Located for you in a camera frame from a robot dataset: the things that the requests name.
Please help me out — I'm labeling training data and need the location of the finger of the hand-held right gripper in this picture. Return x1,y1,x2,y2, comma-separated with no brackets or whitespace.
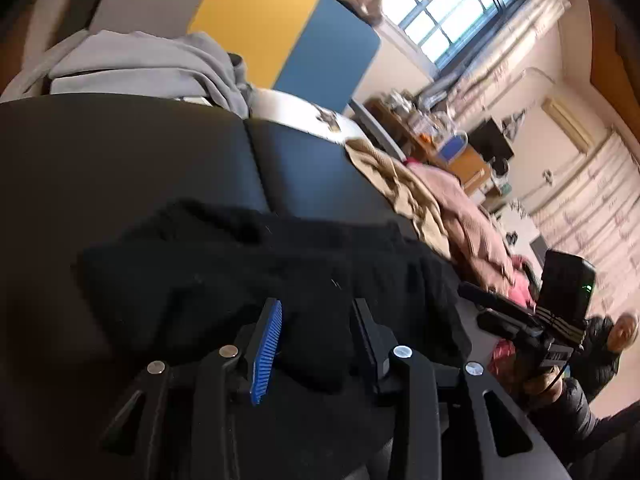
476,310,547,345
457,281,545,327

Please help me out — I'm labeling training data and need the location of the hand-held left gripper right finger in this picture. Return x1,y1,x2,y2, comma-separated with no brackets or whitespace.
352,299,571,480

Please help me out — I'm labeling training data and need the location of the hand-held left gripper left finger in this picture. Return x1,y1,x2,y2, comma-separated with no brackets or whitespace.
85,298,282,480

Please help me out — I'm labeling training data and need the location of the black sweater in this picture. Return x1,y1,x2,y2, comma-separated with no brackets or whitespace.
75,199,472,480

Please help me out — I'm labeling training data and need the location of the pink garment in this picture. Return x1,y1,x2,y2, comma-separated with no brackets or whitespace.
404,161,522,287

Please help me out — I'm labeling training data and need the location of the person's right forearm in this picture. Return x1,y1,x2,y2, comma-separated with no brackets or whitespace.
530,375,640,480

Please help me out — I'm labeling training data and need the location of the person's right hand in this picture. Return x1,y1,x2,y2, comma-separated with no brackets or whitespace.
522,365,569,409

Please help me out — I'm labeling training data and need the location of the red pink cloth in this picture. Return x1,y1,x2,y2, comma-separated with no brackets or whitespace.
490,255,541,379

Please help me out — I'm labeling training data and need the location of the grey white box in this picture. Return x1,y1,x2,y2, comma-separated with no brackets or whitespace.
500,200,549,267

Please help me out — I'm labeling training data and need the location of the person's black jacket torso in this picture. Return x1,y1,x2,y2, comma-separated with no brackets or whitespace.
567,312,640,403

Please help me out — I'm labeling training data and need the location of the white patterned curtain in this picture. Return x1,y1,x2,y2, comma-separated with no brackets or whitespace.
525,130,640,311
425,0,572,107

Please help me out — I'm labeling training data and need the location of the cluttered wooden desk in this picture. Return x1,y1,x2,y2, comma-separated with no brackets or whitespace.
364,91,507,202

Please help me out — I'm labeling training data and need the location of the beige patterned cloth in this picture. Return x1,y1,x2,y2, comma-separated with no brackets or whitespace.
344,136,452,262

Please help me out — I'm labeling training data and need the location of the blue chair back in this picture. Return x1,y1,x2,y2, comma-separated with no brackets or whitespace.
437,130,469,162

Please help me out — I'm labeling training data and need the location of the black monitor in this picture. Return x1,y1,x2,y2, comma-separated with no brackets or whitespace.
470,117,516,161

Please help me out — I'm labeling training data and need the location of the white printed cloth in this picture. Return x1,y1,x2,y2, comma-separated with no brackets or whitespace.
249,87,372,147

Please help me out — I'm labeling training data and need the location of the window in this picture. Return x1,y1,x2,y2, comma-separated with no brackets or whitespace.
382,0,529,72

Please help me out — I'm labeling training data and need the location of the grey hoodie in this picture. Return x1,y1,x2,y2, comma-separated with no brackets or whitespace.
0,30,252,119

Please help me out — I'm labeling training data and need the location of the grey yellow blue headboard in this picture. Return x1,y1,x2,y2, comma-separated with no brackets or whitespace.
90,0,382,117

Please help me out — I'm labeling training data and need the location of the black cable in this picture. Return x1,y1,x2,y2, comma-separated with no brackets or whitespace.
544,359,572,397

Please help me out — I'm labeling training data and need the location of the wall air conditioner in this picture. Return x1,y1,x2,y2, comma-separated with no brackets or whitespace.
542,97,597,154

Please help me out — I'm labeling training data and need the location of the grey bed rail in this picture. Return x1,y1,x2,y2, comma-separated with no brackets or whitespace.
349,99,403,157

